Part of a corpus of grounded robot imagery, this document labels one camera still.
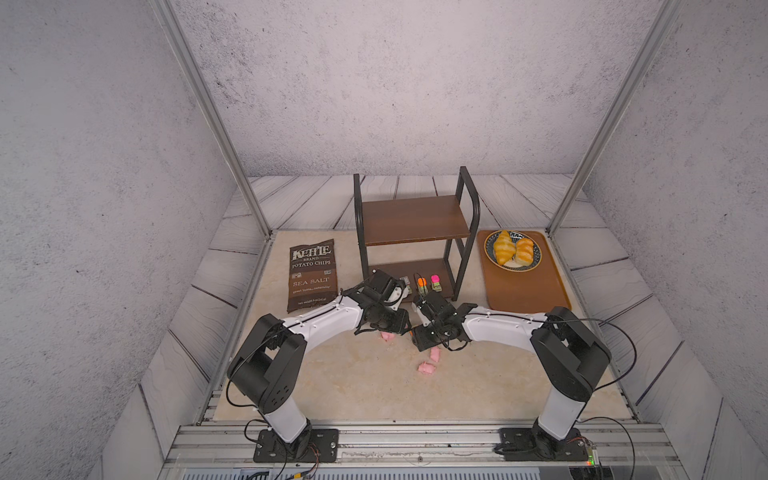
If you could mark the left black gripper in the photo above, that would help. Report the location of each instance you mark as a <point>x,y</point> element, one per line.
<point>400,324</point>

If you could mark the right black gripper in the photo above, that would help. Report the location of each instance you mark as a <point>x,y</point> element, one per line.
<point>418,339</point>

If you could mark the green truck pink drum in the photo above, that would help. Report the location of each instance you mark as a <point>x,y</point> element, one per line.
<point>436,283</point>

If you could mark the green truck orange drum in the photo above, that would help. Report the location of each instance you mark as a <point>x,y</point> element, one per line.
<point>422,285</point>

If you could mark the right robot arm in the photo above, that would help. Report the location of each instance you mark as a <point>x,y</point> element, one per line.
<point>571,355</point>

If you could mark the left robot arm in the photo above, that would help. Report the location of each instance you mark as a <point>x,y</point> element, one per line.
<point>265,369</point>

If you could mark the Kettle potato chips bag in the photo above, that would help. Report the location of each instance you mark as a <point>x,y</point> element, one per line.
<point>313,277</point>

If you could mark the two-tier wooden metal shelf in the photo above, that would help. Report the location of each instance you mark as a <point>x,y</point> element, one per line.
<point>453,219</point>

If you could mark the blue patterned plate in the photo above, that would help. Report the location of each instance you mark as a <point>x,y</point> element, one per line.
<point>511,266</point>

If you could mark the left croissant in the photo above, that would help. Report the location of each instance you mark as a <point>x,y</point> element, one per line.
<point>504,248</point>

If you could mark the croissant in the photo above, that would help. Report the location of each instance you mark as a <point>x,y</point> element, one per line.
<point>504,248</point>
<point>525,249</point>

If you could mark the brown wooden tray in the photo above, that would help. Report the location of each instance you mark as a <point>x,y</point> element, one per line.
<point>537,290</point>

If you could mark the right croissant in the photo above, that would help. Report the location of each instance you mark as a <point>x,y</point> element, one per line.
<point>525,249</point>

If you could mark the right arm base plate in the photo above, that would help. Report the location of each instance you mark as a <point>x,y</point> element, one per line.
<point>534,444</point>

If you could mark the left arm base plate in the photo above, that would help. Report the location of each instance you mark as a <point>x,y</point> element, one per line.
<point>314,445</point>

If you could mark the left aluminium frame post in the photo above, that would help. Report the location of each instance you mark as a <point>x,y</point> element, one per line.
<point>190,69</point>

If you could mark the aluminium frame post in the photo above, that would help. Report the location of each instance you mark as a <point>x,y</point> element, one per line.
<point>190,69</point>
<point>659,30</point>

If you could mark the right aluminium frame post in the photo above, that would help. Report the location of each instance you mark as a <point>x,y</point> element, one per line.
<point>659,30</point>

